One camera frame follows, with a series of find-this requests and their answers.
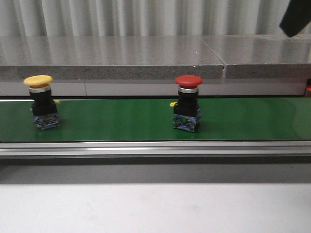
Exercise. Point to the red mushroom push button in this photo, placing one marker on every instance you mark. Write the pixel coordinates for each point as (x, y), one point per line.
(186, 111)

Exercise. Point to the white corrugated curtain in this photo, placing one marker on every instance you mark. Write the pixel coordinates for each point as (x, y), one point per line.
(140, 17)

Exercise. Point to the grey stone counter slab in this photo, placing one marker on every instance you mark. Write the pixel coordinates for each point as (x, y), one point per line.
(155, 57)

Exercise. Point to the yellow mushroom push button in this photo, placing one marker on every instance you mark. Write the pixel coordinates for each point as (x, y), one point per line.
(44, 108)

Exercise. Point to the green conveyor belt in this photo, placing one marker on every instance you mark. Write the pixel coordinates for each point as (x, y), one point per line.
(232, 130)

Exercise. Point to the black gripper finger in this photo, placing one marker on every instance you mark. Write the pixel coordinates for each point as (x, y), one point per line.
(296, 17)

